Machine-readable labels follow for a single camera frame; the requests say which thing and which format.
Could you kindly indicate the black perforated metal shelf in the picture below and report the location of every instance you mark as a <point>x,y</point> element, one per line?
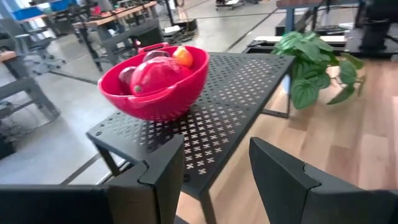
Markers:
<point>224,102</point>

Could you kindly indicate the green artificial leafy plant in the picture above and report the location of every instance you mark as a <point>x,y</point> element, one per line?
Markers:
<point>311,56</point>

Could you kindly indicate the grey metal bench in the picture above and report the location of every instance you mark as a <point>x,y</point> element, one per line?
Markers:
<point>18,87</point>

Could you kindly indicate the small yellow orange pear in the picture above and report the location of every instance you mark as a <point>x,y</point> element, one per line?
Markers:
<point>183,56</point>

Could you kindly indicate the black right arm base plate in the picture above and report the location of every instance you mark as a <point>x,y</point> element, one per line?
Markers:
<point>354,43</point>

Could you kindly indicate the blue storage bin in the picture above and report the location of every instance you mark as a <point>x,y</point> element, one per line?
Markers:
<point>28,12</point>

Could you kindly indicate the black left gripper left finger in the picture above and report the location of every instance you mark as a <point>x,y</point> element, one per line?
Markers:
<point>155,186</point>

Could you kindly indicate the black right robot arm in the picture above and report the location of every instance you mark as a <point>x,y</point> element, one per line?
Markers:
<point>376,28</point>

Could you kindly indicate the black standing desk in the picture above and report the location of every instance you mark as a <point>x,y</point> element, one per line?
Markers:
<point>186,26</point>

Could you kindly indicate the dark red plum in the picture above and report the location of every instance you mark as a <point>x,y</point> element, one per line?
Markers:
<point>126,77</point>

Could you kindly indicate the red pomegranate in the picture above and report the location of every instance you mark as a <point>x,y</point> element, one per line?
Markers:
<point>155,55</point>

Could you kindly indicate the red plastic colander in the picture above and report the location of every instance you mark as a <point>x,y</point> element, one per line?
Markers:
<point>155,107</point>

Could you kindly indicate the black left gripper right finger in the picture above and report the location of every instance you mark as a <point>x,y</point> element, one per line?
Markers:
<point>286,193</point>

